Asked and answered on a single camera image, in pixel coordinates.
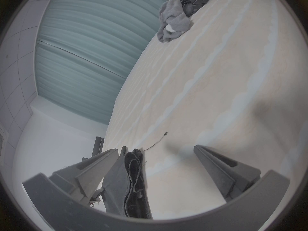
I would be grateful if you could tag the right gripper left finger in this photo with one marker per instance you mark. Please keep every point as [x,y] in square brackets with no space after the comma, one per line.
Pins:
[93,177]

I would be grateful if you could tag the black chest of drawers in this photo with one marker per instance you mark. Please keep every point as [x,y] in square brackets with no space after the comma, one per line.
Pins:
[98,145]

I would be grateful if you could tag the grey garment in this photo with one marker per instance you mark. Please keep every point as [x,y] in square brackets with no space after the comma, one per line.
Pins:
[173,20]

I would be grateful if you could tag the bed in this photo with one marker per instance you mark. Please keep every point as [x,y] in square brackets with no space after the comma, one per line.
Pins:
[204,80]

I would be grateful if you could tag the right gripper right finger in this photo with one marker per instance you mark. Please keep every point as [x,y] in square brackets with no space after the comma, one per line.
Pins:
[216,174]

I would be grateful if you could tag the black T-shirt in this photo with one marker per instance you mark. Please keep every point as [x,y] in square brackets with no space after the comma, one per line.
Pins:
[120,189]

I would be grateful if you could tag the blue-green curtain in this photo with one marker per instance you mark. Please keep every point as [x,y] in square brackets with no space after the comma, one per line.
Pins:
[96,28]
[72,85]

